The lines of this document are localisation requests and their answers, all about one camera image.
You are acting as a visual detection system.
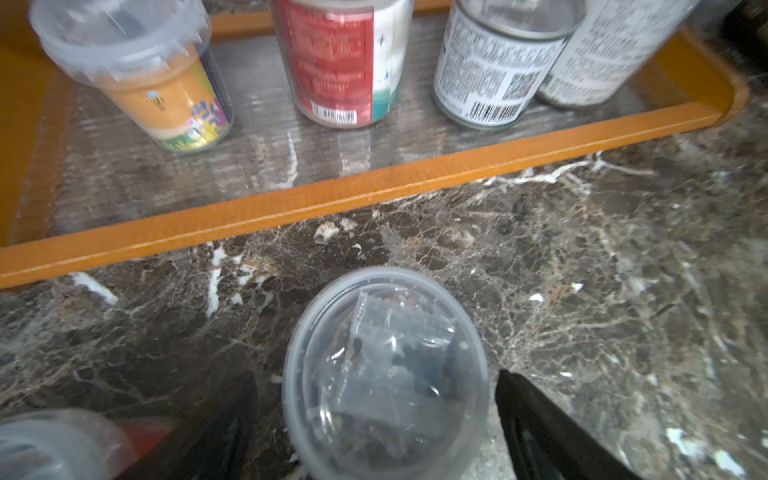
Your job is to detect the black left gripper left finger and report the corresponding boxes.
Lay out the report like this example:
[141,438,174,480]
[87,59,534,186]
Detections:
[119,372,258,479]

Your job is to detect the clear seed jar dark contents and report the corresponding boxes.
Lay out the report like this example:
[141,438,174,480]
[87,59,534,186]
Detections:
[1,408,177,479]

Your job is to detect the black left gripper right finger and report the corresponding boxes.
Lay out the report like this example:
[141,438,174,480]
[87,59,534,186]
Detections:
[495,370,640,480]

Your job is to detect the orange wooden three-tier shelf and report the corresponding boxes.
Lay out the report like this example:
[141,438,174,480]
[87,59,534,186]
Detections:
[1,1,750,288]

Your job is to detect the red white labelled jar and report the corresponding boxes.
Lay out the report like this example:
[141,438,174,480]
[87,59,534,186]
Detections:
[268,0,414,129]

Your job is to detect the small metal pull-tab can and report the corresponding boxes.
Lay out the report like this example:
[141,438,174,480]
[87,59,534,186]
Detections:
[433,0,586,130]

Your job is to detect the small seed jar orange label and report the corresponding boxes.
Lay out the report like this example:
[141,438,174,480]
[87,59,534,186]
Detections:
[29,1,234,152]

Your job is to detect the clear seed jar orange contents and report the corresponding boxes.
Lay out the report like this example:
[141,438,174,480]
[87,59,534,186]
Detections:
[282,267,490,479]

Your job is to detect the large white labelled jar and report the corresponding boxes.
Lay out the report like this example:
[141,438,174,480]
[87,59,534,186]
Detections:
[537,0,698,109]

